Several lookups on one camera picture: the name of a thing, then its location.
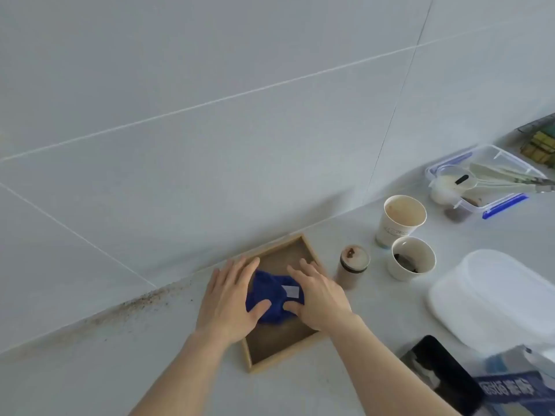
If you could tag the blue printed package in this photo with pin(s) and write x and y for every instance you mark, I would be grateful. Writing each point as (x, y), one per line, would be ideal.
(518, 385)

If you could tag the clear blue-clipped plastic container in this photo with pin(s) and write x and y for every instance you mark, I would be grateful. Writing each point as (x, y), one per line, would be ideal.
(494, 177)

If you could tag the person's left hand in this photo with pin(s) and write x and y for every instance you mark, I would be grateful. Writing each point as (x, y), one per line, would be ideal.
(223, 301)

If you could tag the black smartphone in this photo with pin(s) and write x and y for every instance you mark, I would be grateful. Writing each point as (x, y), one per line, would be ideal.
(446, 374)

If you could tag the person's left forearm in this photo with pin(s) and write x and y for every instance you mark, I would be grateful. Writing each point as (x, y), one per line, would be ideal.
(184, 376)

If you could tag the metal tongs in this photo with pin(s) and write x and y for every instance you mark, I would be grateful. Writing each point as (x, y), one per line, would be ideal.
(516, 175)

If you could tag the person's right forearm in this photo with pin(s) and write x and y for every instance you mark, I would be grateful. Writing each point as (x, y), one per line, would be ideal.
(383, 370)

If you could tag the wooden tray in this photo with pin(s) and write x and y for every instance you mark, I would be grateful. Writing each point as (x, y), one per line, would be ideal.
(277, 337)

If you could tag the tall white paper cup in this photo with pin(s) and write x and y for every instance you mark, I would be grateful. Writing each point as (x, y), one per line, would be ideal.
(400, 220)

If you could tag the small brown lidded jar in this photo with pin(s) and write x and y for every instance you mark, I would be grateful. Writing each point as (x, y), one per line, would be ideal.
(352, 267)

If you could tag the short white paper cup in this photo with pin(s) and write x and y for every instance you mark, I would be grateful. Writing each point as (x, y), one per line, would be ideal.
(412, 258)

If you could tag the person's right hand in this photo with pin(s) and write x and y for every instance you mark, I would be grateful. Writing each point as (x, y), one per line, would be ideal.
(323, 298)

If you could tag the blue cloth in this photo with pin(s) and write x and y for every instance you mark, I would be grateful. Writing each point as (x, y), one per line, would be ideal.
(273, 298)

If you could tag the white plastic lidded box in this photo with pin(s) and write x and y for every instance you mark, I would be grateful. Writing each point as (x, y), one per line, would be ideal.
(494, 298)

